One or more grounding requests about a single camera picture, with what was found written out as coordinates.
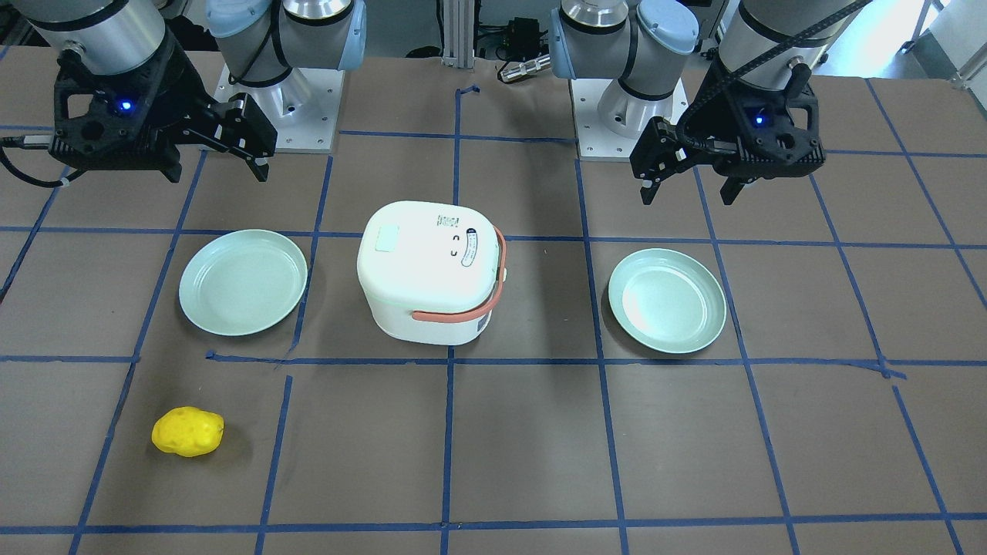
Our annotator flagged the black power adapter background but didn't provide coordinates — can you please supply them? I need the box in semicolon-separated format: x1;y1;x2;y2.
504;17;544;61

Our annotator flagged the aluminium frame post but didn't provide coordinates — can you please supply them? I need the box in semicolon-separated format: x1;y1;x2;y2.
438;0;478;70

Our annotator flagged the black gripper near toy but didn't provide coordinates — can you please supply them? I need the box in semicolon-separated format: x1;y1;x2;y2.
47;35;278;183

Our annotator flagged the orange rice cooker handle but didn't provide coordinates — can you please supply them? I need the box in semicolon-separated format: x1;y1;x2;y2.
410;226;507;324

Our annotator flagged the green plate far from toy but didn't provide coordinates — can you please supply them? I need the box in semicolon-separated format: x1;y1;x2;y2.
608;248;727;355

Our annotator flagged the green plate near yellow toy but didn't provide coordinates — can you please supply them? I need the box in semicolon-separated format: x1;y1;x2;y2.
177;229;309;337

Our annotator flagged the robot arm near yellow toy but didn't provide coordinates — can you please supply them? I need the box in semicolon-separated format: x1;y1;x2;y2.
2;1;367;189

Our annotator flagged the white base plate toy side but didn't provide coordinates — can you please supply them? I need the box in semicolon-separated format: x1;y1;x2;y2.
214;66;348;154

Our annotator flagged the silver metal cylinder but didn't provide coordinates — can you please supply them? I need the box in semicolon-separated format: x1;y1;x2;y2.
497;54;552;84

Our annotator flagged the yellow toy potato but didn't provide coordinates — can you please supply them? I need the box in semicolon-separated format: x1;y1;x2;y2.
150;406;225;458

